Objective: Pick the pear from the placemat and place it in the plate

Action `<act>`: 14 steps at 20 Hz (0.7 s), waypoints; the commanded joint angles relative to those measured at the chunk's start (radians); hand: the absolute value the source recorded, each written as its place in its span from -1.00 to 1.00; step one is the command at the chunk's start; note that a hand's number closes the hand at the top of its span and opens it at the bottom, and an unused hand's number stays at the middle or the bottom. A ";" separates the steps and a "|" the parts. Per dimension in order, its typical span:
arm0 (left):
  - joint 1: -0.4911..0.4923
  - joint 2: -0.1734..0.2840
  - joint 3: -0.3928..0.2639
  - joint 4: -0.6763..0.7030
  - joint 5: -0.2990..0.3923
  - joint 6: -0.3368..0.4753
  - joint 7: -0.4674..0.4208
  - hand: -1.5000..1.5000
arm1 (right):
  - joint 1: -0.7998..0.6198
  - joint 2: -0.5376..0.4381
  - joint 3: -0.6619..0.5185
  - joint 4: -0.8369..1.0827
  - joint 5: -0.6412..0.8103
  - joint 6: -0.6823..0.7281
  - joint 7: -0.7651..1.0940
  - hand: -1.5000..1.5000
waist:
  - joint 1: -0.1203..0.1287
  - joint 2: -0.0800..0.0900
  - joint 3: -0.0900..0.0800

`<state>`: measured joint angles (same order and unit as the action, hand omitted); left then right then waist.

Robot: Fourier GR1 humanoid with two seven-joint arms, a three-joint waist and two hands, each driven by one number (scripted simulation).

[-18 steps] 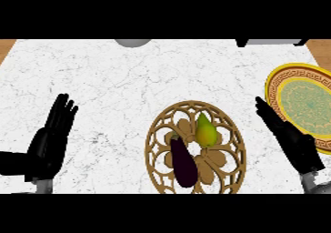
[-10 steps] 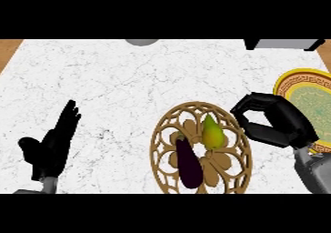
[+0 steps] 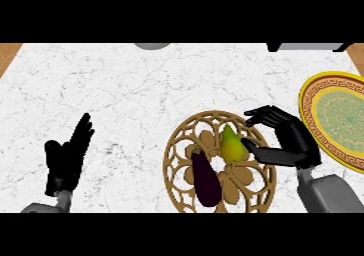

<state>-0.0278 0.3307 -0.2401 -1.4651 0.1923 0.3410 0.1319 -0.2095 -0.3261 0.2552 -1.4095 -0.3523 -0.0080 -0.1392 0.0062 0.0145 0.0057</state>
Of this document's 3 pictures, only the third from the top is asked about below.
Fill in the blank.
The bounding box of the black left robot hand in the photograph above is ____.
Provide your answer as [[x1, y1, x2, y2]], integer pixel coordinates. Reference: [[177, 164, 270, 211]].
[[43, 112, 96, 198]]

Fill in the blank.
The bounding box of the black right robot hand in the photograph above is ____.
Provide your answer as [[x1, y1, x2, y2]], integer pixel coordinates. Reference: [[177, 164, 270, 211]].
[[239, 105, 323, 170]]

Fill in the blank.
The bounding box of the yellow-green pear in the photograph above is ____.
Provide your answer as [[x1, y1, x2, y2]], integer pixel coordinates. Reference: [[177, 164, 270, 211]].
[[219, 124, 250, 165]]

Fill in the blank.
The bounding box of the yellow rimmed green plate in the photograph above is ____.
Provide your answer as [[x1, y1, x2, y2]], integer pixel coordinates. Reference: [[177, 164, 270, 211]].
[[297, 70, 364, 176]]

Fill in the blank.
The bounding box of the brown round openwork placemat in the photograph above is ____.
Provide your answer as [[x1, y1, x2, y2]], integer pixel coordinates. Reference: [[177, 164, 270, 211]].
[[161, 110, 278, 214]]

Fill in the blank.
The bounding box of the dark purple eggplant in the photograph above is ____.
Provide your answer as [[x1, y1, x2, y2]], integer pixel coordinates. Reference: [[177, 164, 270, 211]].
[[189, 145, 225, 208]]

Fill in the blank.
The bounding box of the grey and black appliance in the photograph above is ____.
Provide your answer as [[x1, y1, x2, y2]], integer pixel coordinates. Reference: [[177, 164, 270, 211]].
[[266, 43, 355, 53]]

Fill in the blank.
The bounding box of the grey round object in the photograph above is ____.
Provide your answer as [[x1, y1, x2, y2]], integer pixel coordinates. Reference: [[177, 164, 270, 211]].
[[133, 43, 173, 51]]

